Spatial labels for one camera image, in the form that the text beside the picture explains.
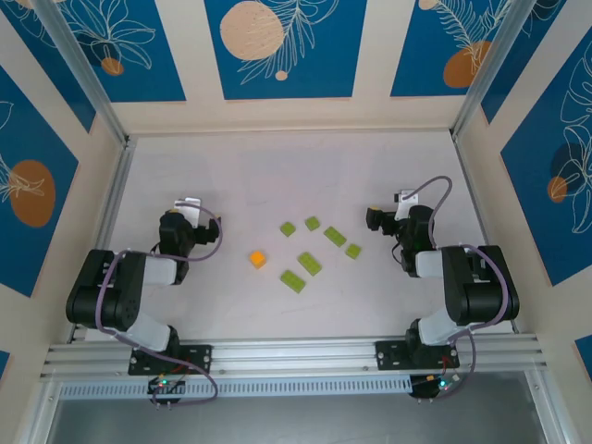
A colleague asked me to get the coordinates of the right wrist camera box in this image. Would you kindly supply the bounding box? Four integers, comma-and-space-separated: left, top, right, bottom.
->
392, 187, 423, 222

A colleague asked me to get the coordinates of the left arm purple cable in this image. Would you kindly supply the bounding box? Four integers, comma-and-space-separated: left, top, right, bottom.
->
94, 205, 226, 408

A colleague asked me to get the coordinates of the aluminium side rail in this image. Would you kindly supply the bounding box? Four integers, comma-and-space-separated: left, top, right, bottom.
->
68, 136, 138, 343
452, 133, 519, 335

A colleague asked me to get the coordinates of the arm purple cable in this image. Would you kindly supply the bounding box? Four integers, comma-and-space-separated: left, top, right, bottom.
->
401, 175, 522, 394
94, 205, 226, 408

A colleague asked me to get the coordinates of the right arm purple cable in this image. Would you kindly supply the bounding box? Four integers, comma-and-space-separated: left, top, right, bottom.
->
401, 175, 522, 394

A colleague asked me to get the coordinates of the slotted grey cable duct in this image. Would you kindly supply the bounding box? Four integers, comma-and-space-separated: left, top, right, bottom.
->
59, 374, 413, 400

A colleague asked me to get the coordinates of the aluminium frame post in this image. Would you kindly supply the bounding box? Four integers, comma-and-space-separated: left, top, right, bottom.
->
31, 0, 138, 149
449, 0, 545, 140

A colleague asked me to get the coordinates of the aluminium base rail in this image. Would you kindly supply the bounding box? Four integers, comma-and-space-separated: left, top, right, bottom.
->
39, 333, 549, 381

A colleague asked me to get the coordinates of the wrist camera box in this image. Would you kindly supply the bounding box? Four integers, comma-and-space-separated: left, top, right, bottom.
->
392, 187, 423, 222
173, 197, 204, 228

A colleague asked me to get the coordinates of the blue floral wall panel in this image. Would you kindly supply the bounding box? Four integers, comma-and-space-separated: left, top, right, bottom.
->
0, 6, 97, 134
480, 0, 592, 125
500, 45, 592, 288
204, 0, 369, 101
390, 0, 514, 98
55, 0, 187, 104
0, 64, 80, 298

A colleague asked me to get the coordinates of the grey metal sheet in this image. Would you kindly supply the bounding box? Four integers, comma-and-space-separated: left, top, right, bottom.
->
45, 372, 556, 444

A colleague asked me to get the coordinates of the green long lego brick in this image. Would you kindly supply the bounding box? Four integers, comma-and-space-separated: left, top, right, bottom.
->
323, 226, 349, 248
297, 251, 324, 278
279, 268, 307, 294

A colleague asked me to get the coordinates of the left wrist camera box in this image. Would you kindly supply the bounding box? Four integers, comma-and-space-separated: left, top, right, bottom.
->
173, 197, 204, 228

